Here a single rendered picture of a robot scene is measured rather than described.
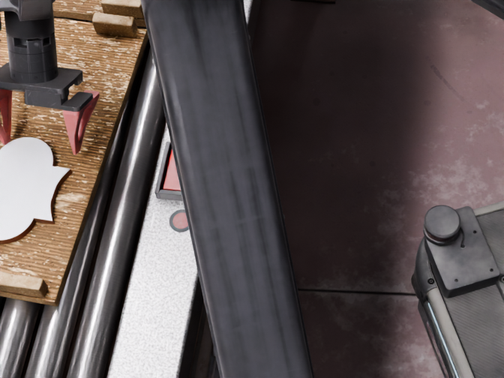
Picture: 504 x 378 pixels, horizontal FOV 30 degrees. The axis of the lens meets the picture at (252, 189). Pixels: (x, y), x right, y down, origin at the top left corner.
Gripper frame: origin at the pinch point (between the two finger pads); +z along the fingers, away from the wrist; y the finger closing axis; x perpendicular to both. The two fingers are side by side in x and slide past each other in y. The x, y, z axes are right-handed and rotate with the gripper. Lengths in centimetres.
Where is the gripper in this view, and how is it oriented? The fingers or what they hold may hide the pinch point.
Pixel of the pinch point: (40, 142)
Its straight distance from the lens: 122.6
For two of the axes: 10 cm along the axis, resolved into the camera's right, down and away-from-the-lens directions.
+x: 2.5, -4.6, 8.5
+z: -0.2, 8.8, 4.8
